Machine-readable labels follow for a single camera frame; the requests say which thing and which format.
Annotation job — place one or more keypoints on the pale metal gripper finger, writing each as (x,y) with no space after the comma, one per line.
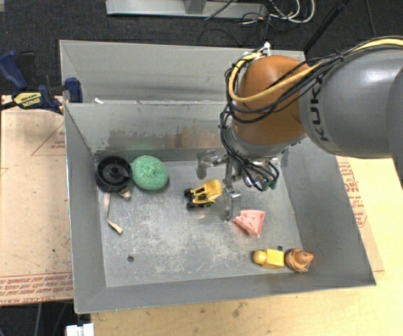
(204,159)
(231,201)

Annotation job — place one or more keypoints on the yellow toy truck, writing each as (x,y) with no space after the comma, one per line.
(206,192)

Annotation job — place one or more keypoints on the pink toy cheese wedge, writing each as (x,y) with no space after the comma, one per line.
(252,220)

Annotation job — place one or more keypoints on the green round scrub sponge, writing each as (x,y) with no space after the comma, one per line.
(149,173)

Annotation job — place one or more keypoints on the yellow toy block figure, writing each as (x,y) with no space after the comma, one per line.
(271,258)

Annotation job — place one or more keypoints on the grey metal bin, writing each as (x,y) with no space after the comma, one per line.
(173,243)

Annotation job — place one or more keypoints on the orange-brown toy figure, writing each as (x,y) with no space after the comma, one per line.
(298,259)

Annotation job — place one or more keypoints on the brown cardboard board, red print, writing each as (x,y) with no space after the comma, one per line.
(33,205)

